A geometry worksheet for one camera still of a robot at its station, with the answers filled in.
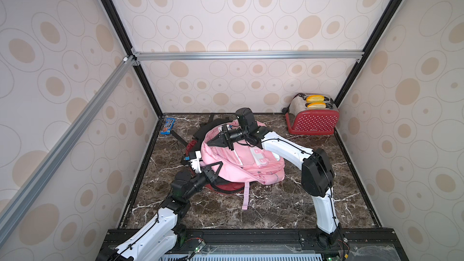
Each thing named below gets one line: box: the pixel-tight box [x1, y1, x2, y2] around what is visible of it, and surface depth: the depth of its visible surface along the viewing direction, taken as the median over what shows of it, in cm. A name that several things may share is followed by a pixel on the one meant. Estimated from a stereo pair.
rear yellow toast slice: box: [306, 94, 325, 103], surface depth 103 cm
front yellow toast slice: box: [306, 102, 327, 110], surface depth 99 cm
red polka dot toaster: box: [285, 93, 341, 136], surface depth 103 cm
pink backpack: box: [199, 125, 286, 210], surface depth 81 cm
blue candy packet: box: [160, 117, 176, 135], surface depth 115 cm
